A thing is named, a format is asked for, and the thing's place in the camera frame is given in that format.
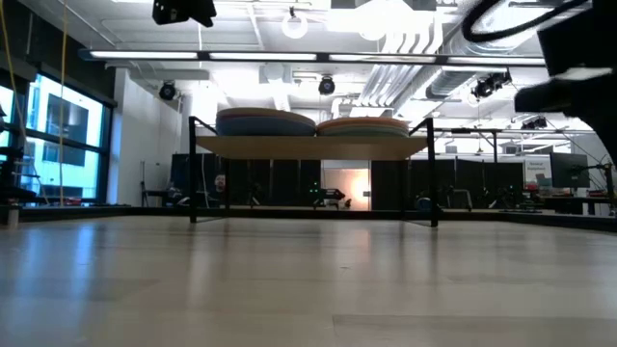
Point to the terracotta plate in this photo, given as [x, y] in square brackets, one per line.
[362, 123]

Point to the black background monitor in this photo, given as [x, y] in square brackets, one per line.
[569, 168]

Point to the black aluminium table frame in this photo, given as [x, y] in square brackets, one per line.
[289, 215]

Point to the silver ventilation duct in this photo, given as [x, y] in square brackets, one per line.
[448, 83]

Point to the pale peach plate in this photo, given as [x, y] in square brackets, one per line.
[362, 119]

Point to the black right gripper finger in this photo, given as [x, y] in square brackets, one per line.
[608, 126]

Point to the black ceiling spotlight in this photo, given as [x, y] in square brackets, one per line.
[535, 124]
[167, 91]
[489, 86]
[326, 86]

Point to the large window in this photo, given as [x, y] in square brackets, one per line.
[36, 96]

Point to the white sign poster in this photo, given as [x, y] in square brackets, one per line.
[537, 168]

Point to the light grey plate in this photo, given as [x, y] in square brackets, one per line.
[362, 126]

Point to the purple plate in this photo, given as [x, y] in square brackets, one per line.
[265, 117]

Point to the wooden shelf, black metal legs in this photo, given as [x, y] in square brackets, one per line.
[313, 147]

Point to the black background robot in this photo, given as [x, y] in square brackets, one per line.
[328, 194]

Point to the pale teal plate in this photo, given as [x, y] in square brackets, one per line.
[362, 133]

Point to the black partition wall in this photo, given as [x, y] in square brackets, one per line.
[284, 178]

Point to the long ceiling light bar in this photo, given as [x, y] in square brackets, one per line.
[265, 56]

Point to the blue plate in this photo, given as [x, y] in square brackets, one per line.
[265, 129]

